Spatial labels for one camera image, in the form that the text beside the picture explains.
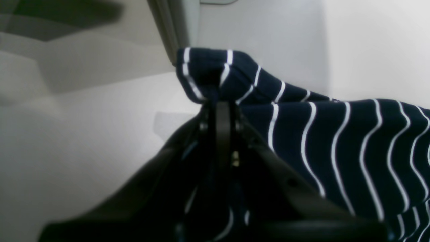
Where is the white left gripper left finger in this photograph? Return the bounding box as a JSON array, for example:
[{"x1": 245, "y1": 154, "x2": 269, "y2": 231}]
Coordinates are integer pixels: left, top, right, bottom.
[{"x1": 39, "y1": 103, "x2": 224, "y2": 242}]

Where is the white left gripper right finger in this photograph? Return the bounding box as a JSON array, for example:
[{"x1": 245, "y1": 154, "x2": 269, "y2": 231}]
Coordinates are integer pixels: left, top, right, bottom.
[{"x1": 224, "y1": 103, "x2": 388, "y2": 242}]

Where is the navy white striped t-shirt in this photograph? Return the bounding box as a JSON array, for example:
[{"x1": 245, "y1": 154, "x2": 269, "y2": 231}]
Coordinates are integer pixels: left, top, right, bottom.
[{"x1": 175, "y1": 47, "x2": 430, "y2": 242}]

